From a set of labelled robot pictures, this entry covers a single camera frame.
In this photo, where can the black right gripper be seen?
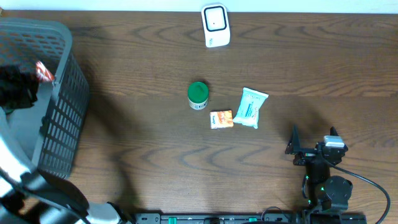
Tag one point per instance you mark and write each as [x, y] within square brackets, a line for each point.
[293, 145]

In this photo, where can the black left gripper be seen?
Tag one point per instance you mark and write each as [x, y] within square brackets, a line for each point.
[20, 89]

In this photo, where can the orange candy bar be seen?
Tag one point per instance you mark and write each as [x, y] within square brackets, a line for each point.
[42, 73]

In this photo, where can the teal wet wipes pack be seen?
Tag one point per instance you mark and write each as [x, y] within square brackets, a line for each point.
[250, 104]

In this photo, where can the orange tissue pack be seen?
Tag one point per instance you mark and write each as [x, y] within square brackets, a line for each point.
[221, 119]

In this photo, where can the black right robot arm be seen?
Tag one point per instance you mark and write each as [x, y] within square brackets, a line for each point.
[327, 195]

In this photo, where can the white barcode scanner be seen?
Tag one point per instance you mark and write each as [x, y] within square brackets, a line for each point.
[216, 25]

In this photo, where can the dark grey plastic basket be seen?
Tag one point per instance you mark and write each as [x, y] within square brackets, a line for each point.
[49, 131]

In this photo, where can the green lid jar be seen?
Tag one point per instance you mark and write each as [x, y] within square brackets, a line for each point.
[198, 94]

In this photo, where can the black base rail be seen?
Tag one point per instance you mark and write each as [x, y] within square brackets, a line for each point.
[269, 218]

